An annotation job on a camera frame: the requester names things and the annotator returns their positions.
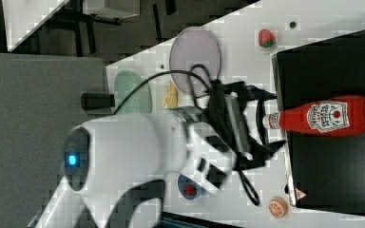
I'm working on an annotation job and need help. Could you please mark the black cylinder mount upper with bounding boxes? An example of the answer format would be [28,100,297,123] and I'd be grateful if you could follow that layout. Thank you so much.
[80,92,115,111]

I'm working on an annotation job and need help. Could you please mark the blue bowl with red item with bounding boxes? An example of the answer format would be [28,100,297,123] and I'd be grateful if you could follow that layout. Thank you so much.
[178,175,204,200]

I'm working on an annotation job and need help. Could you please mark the red strawberry toy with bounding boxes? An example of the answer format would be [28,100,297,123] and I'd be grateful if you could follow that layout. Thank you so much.
[259,29,276,48]

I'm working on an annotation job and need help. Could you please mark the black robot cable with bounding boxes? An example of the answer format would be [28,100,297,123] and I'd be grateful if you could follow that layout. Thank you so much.
[112,64,222,116]

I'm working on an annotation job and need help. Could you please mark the red felt ketchup bottle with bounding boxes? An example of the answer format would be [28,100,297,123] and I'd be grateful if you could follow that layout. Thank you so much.
[262,95,365,137]

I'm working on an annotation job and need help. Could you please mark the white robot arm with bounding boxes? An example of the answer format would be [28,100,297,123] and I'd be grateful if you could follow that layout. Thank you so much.
[28,81,284,228]

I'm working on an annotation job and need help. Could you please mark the yellow felt fries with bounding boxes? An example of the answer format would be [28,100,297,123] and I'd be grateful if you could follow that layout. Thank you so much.
[162,82,178,108]

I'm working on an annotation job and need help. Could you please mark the orange slice toy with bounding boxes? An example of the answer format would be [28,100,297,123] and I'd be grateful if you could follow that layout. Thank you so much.
[268,197,288,219]

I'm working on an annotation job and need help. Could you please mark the black toaster oven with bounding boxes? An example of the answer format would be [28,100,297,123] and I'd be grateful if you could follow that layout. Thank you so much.
[272,29,365,216]

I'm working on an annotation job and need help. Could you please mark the grey round plate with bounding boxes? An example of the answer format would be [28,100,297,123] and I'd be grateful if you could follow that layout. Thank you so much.
[169,27,221,86]

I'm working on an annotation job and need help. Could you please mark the green perforated basket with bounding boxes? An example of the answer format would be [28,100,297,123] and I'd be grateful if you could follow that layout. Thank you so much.
[114,70,152,114]

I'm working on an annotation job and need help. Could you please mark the black wrist camera with cable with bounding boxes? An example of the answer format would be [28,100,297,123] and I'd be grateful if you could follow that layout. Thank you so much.
[223,81,277,101]

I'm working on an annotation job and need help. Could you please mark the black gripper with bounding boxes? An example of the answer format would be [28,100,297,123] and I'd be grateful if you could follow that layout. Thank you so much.
[207,80,286,171]

